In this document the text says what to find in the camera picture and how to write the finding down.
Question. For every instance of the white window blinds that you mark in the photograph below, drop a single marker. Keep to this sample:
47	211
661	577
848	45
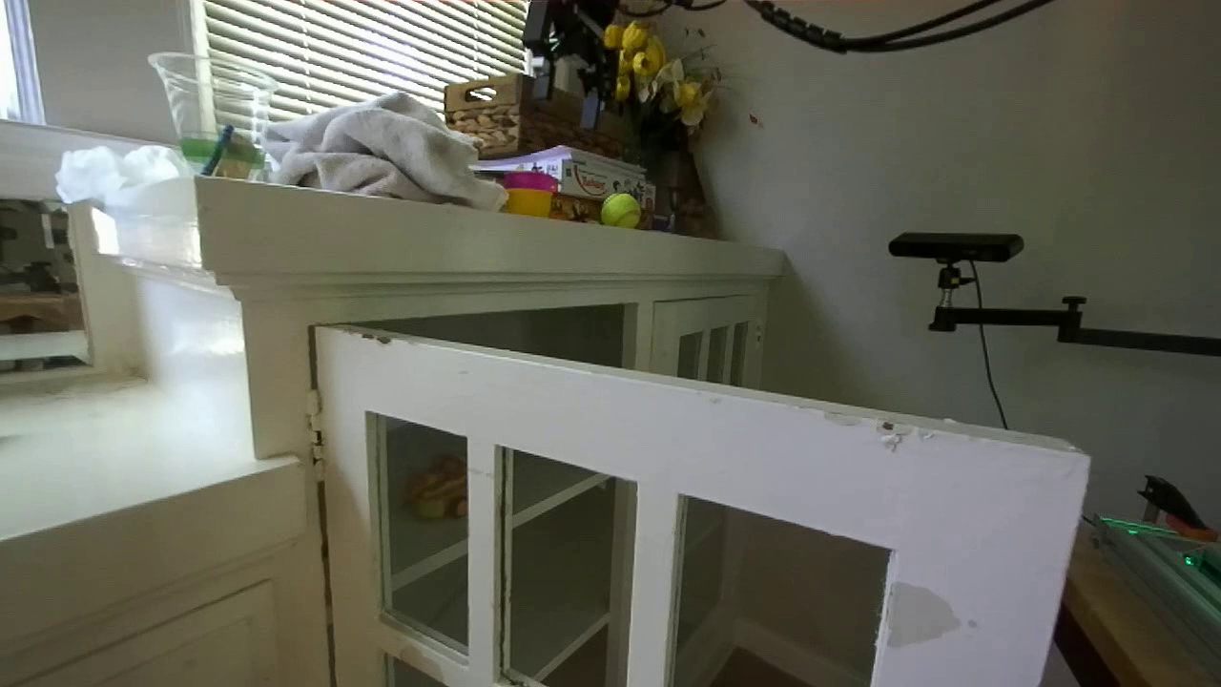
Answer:
381	50

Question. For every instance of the white crumpled plastic bag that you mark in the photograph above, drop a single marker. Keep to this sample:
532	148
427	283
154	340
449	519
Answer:
119	174

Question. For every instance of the colourful book stack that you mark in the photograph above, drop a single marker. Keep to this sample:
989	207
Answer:
572	174

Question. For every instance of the clear plastic cup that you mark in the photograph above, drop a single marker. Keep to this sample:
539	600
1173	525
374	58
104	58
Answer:
211	101

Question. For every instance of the black stereo camera bar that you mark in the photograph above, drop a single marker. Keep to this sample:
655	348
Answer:
956	245

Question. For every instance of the black clamp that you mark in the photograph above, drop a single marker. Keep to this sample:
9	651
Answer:
1167	498

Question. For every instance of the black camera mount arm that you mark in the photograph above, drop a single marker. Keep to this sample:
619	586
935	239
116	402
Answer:
1120	335

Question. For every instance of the yellow flowers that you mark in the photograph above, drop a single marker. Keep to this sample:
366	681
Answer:
649	58

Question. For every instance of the pink bowl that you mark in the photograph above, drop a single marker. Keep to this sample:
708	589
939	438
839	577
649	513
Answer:
526	183

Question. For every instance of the black speckled vase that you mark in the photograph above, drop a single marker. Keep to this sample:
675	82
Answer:
680	192

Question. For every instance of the grey crumpled towel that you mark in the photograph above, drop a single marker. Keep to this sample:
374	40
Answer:
381	156

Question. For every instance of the yellow bowl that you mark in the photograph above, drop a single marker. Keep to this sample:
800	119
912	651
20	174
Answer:
526	206

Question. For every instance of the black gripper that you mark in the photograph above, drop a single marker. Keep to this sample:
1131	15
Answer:
558	33

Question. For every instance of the white glass-front cabinet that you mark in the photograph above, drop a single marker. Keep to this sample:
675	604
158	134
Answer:
445	251

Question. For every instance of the orange yellow toy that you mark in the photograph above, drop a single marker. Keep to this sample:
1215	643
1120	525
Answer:
441	492

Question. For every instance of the white low dresser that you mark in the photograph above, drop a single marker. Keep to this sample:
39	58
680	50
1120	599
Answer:
126	445

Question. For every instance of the white paned cabinet door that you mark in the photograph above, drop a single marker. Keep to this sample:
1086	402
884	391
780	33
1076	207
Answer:
766	445

